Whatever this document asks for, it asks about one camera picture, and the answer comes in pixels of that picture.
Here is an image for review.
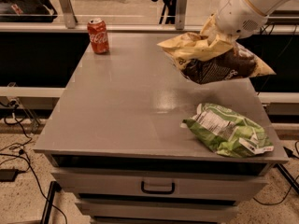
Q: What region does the black power adapter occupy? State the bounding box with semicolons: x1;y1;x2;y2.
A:
0;169;18;182

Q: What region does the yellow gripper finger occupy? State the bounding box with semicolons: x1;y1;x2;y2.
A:
200;15;218;43

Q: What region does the metal rail bracket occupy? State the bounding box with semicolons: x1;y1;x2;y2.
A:
59;0;78;29
175;0;187;30

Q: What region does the black floor cable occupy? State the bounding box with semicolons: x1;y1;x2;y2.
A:
0;100;68;224

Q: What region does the red cola can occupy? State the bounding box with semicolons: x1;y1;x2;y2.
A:
87;18;109;54

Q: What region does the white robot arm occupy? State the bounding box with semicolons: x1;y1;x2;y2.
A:
200;0;290;41

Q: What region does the green jalapeno chip bag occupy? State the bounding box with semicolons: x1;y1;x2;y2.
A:
181;103;274;158

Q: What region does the grey drawer cabinet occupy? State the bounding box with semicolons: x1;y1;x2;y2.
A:
35;33;287;224

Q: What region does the left metal rail bracket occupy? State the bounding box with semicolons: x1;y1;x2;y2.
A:
59;0;78;29

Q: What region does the black drawer handle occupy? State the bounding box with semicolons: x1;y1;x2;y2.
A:
140;181;176;195

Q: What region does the seated person in background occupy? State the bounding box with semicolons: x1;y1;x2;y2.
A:
0;0;57;22

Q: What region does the middle metal rail bracket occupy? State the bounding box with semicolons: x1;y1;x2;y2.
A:
175;0;187;30

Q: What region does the brown and yellow chip bag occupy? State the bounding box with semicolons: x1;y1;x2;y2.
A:
157;31;277;86

